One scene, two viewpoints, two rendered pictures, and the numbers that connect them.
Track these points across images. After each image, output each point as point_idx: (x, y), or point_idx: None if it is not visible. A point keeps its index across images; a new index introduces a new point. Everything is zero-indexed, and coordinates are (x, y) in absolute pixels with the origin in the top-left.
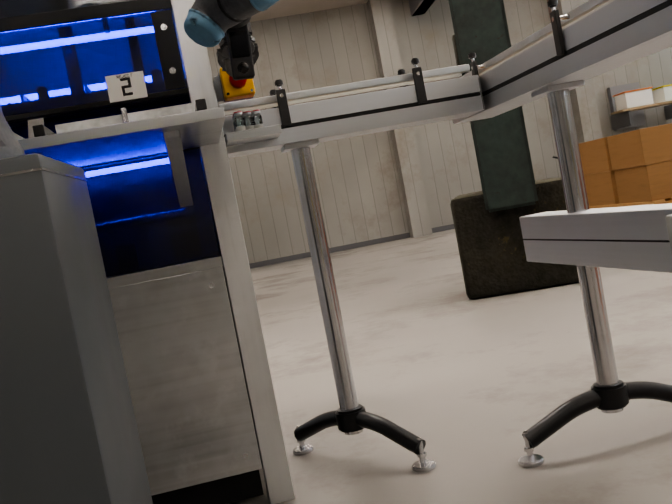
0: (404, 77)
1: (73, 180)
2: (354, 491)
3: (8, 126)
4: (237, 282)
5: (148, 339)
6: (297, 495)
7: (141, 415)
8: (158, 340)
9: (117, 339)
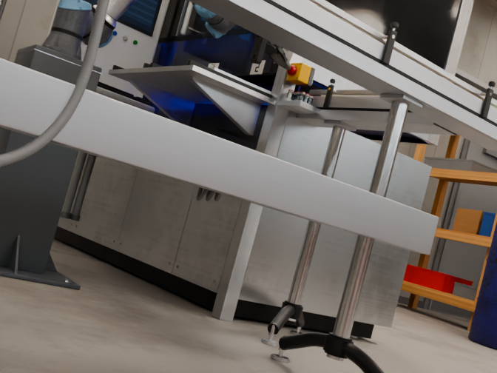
0: None
1: (76, 66)
2: (230, 328)
3: (69, 42)
4: None
5: (212, 198)
6: (224, 320)
7: (195, 235)
8: (214, 201)
9: None
